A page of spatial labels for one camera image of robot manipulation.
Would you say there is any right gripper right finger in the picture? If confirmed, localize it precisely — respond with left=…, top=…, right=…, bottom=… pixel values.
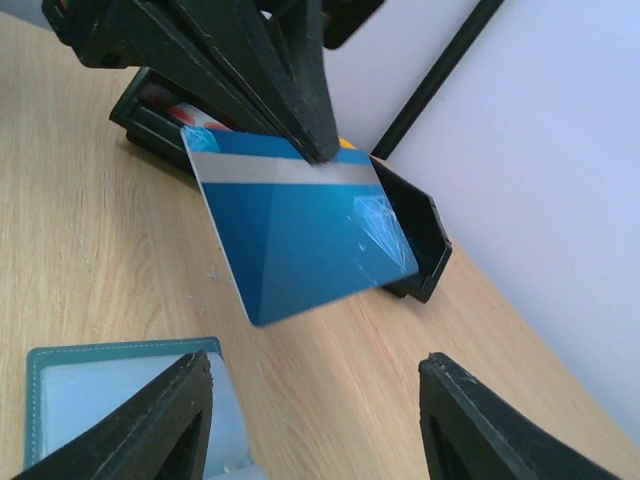
left=419, top=352, right=616, bottom=479

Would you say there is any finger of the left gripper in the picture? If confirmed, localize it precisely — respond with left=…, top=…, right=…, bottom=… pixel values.
left=42, top=1, right=298, bottom=150
left=259, top=1, right=339, bottom=163

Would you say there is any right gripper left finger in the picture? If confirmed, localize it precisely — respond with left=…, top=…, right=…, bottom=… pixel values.
left=16, top=351, right=213, bottom=480

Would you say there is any teal card holder wallet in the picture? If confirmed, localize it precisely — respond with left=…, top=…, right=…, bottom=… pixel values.
left=23, top=335, right=261, bottom=480

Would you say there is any red white card stack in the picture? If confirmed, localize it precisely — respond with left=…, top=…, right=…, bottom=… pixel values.
left=140, top=82, right=228, bottom=130

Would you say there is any black bin with red cards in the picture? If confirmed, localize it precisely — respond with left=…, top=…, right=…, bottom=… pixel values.
left=110, top=67, right=237, bottom=175

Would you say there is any black bin with blue cards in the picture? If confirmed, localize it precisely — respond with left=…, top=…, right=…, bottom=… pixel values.
left=370, top=156, right=453, bottom=304

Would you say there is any yellow bin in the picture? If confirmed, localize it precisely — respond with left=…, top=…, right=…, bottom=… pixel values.
left=339, top=137, right=356, bottom=150

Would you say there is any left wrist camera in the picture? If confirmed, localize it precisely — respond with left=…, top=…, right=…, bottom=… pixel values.
left=322, top=0, right=384, bottom=50

